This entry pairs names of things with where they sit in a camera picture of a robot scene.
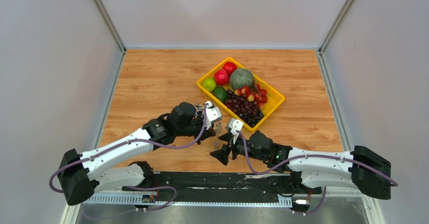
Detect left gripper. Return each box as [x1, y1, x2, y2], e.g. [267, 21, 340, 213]
[176, 111, 217, 145]

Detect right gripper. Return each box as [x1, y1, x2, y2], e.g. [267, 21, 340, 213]
[210, 132, 268, 166]

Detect keyring chain with green tag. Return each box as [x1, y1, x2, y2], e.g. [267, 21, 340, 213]
[212, 122, 224, 151]

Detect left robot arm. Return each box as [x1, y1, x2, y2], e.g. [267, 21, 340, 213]
[49, 101, 222, 206]

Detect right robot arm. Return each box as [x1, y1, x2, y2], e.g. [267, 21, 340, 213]
[210, 130, 398, 200]

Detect pile of tagged keys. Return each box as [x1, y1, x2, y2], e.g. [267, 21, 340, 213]
[194, 104, 205, 111]

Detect dark green lime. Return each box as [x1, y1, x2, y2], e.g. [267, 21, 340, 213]
[212, 86, 228, 103]

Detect light green apple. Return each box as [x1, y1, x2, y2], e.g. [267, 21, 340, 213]
[201, 78, 217, 93]

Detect purple grape bunch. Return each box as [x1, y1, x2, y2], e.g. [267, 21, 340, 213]
[225, 89, 265, 127]

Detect red apple near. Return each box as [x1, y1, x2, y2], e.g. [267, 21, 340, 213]
[213, 69, 229, 85]

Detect red apple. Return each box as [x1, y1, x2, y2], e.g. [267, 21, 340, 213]
[222, 62, 237, 76]
[213, 69, 229, 85]

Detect green netted melon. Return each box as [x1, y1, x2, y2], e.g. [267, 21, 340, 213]
[229, 68, 254, 90]

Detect red apple far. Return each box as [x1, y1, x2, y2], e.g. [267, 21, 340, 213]
[222, 62, 237, 76]

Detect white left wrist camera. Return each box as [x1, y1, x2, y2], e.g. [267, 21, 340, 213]
[203, 101, 223, 130]

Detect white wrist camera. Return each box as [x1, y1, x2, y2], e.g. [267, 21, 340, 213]
[227, 118, 244, 145]
[203, 101, 223, 130]

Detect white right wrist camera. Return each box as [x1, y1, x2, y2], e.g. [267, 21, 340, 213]
[227, 118, 244, 145]

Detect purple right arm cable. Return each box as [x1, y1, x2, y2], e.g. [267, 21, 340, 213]
[237, 131, 399, 188]

